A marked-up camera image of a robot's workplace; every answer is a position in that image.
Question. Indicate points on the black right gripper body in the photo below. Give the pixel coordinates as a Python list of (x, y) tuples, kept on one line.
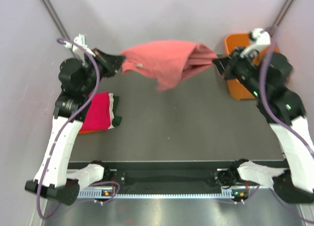
[(241, 68)]

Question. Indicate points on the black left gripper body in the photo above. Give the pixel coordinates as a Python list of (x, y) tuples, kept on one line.
[(90, 84)]

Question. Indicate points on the salmon pink t shirt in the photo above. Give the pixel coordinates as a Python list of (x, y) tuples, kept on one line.
[(168, 61)]

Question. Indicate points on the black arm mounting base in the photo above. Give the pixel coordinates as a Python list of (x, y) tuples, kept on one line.
[(168, 177)]

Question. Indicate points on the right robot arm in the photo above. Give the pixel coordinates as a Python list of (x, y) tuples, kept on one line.
[(284, 112)]

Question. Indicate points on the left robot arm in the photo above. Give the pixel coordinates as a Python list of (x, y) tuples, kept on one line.
[(52, 181)]

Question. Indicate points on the orange plastic basket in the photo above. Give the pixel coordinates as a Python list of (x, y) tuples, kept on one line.
[(241, 40)]

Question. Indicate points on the folded white t shirt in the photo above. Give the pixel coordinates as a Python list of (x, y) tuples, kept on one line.
[(113, 101)]

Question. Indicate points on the folded magenta t shirt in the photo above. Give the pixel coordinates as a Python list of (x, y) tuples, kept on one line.
[(97, 117)]

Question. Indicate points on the folded orange t shirt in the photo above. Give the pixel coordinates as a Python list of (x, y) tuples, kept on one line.
[(88, 131)]

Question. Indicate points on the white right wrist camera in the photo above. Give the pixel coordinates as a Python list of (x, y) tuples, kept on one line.
[(259, 39)]

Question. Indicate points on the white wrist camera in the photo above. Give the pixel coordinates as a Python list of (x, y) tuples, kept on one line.
[(80, 46), (259, 39)]

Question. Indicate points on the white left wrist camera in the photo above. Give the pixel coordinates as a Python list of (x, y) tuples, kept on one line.
[(80, 46)]

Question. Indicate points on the slotted grey cable duct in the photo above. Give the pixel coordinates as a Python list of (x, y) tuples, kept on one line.
[(105, 193)]

